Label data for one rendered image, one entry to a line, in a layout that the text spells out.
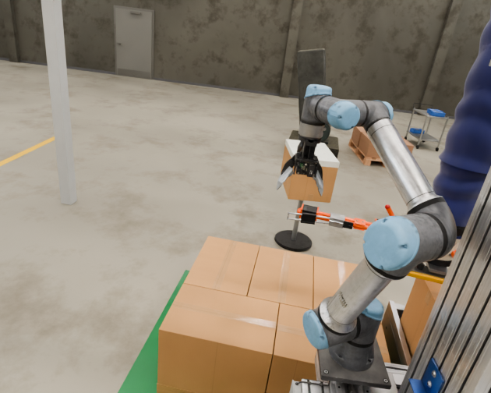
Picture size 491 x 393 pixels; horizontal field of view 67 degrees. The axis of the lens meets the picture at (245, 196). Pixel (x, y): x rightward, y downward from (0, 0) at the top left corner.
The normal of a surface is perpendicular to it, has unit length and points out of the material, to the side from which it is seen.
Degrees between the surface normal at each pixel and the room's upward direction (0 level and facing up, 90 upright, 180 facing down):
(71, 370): 0
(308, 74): 90
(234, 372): 90
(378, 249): 83
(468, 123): 76
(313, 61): 90
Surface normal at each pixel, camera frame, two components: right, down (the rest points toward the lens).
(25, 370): 0.11, -0.90
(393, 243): -0.87, 0.01
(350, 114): 0.43, 0.42
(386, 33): -0.08, 0.40
